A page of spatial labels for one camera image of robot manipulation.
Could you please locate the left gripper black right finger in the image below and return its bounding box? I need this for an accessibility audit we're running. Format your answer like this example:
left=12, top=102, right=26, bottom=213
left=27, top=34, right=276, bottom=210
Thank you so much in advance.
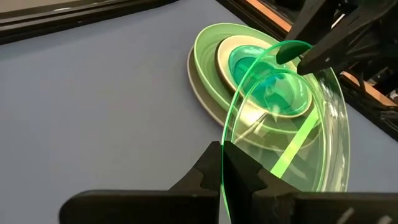
left=223, top=141, right=398, bottom=224

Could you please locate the white plastic plate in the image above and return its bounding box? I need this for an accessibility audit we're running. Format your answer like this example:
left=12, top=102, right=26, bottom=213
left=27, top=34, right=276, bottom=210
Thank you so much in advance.
left=216, top=34, right=313, bottom=119

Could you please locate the clear green plastic plate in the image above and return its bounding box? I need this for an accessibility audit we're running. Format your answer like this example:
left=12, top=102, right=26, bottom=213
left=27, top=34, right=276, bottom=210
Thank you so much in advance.
left=228, top=45, right=312, bottom=117
left=220, top=39, right=351, bottom=222

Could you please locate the clear blue plastic plate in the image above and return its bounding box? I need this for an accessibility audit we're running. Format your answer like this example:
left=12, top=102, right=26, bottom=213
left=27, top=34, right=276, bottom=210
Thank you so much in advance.
left=229, top=45, right=312, bottom=116
left=228, top=44, right=313, bottom=116

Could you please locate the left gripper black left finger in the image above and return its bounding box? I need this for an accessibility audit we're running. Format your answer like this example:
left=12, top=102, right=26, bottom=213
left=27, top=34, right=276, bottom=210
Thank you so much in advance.
left=58, top=141, right=222, bottom=224

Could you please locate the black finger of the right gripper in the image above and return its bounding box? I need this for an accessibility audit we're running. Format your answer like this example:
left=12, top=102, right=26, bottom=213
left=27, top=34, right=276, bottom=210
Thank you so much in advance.
left=297, top=0, right=398, bottom=76
left=275, top=0, right=335, bottom=65

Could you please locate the large opaque green plate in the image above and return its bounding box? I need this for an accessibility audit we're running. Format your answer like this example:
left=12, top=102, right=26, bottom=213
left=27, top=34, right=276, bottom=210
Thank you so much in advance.
left=193, top=22, right=324, bottom=134

